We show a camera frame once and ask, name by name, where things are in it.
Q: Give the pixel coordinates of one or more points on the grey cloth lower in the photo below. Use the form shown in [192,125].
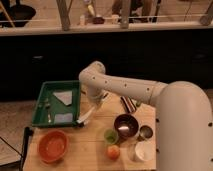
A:
[63,118]

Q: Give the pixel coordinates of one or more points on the red orange bowl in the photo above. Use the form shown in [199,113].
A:
[52,146]

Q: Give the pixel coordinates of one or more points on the metal utensil in tray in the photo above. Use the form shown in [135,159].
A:
[45,107]

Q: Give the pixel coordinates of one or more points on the grey cloth upper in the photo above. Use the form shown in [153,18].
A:
[64,96]

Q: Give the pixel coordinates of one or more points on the black clamp post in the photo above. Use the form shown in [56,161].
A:
[28,132]

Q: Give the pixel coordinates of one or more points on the small dark metal cup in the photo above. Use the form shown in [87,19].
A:
[145,133]

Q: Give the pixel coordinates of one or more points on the green plastic tray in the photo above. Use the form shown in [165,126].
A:
[58,104]

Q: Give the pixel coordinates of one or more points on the orange fruit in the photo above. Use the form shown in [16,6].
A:
[113,152]

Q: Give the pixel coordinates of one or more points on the grey cloth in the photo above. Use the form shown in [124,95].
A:
[64,96]
[63,118]

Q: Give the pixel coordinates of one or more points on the dark maroon bowl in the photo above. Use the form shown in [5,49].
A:
[126,125]

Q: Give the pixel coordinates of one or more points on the white dish brush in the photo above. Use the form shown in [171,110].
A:
[84,118]

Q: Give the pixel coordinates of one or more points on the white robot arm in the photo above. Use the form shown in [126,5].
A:
[183,116]

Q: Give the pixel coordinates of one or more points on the green cup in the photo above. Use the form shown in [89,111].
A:
[111,136]

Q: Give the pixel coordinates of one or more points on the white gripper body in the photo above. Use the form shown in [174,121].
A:
[96,96]

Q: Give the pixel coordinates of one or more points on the white cup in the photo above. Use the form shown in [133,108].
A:
[142,151]

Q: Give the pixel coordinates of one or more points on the striped dark object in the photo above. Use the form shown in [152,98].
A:
[128,105]

